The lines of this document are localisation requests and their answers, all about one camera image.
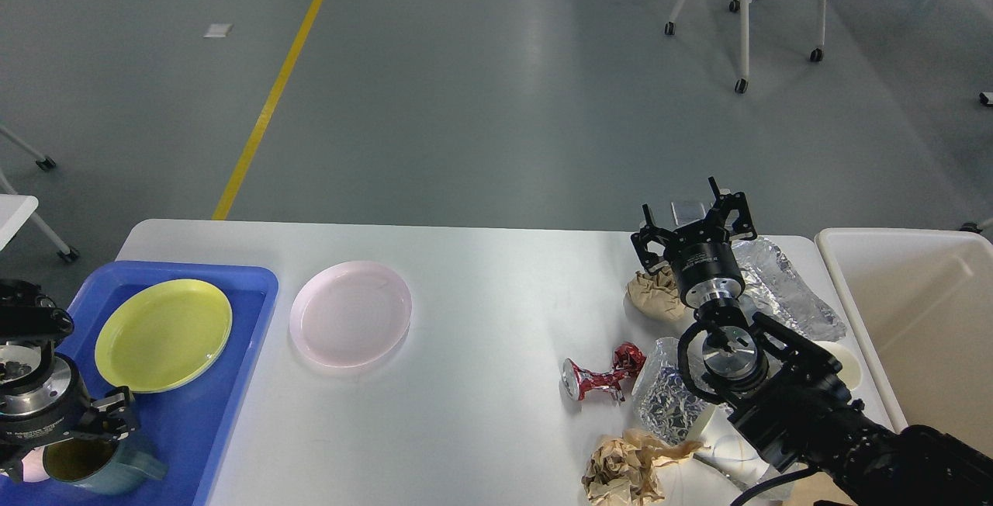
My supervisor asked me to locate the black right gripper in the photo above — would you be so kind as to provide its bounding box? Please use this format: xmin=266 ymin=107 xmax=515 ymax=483
xmin=631 ymin=177 xmax=758 ymax=309

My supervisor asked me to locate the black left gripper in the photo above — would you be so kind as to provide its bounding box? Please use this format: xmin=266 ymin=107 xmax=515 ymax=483
xmin=1 ymin=355 xmax=142 ymax=483

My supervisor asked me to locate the teal mug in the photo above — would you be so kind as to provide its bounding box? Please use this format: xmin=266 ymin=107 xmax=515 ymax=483
xmin=42 ymin=432 xmax=169 ymax=496

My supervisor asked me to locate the pink ribbed mug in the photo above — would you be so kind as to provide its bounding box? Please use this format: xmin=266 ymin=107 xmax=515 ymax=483
xmin=1 ymin=447 xmax=50 ymax=483

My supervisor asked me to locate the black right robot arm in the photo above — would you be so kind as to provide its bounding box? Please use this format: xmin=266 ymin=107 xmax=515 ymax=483
xmin=631 ymin=179 xmax=992 ymax=505

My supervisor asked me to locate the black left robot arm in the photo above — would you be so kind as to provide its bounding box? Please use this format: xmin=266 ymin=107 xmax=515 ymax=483
xmin=1 ymin=279 xmax=140 ymax=483

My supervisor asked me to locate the crumpled brown paper back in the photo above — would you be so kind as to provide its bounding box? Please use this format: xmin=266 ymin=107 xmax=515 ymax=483
xmin=625 ymin=265 xmax=687 ymax=323

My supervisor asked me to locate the crumpled brown paper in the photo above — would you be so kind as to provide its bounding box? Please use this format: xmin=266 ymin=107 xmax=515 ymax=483
xmin=581 ymin=428 xmax=703 ymax=505
xmin=625 ymin=265 xmax=687 ymax=323

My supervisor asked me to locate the crumpled foil sheet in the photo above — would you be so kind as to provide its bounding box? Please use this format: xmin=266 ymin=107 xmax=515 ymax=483
xmin=732 ymin=237 xmax=847 ymax=342

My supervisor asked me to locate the crushed red can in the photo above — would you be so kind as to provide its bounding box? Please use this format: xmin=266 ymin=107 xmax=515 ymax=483
xmin=560 ymin=342 xmax=648 ymax=403

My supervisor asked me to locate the yellow plate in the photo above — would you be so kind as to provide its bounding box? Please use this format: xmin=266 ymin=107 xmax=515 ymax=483
xmin=95 ymin=279 xmax=234 ymax=393

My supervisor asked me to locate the crumpled foil ball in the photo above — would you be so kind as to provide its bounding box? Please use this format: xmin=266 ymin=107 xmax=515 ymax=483
xmin=632 ymin=337 xmax=715 ymax=445

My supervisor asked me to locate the white paper cup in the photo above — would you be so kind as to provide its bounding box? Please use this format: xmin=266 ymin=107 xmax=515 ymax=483
xmin=815 ymin=341 xmax=863 ymax=390

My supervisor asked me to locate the clear plastic wrap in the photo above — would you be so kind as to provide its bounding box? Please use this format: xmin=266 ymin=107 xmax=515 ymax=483
xmin=675 ymin=404 xmax=780 ymax=491

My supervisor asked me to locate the white plastic bin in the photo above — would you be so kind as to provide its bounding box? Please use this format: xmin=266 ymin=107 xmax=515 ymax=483
xmin=815 ymin=229 xmax=992 ymax=454

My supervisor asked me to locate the white side table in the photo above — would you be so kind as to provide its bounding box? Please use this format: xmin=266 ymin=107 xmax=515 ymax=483
xmin=1 ymin=125 xmax=79 ymax=263

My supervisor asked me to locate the crumpled brown paper front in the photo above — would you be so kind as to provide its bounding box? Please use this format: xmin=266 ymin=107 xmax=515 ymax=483
xmin=581 ymin=428 xmax=703 ymax=505

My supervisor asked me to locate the pink plate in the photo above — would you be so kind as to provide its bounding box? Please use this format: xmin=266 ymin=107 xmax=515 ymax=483
xmin=289 ymin=261 xmax=413 ymax=372

